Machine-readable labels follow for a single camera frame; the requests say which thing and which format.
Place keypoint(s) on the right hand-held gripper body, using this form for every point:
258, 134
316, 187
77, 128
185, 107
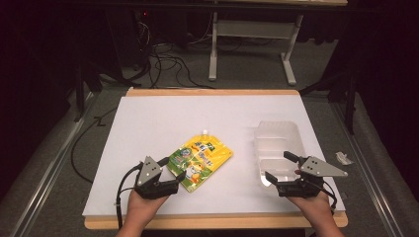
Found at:
316, 168

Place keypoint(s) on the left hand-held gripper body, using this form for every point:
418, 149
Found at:
149, 171

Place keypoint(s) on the black metal stand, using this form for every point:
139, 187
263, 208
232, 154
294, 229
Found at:
80, 89
351, 98

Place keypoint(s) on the white table mat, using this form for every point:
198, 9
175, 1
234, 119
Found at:
164, 125

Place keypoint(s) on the clear plastic container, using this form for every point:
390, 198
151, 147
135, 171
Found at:
280, 141

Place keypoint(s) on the crumpled white paper scrap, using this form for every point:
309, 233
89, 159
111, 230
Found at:
343, 158

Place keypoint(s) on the person's left hand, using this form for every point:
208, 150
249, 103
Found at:
140, 209

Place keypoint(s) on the yellow spouted drink pouch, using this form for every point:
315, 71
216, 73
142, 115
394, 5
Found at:
201, 159

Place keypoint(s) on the person's right hand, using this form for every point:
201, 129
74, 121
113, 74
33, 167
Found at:
316, 209

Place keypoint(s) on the metal floor rail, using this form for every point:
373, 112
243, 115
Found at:
369, 171
49, 171

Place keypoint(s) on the white metal desk frame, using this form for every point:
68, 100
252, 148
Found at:
253, 28

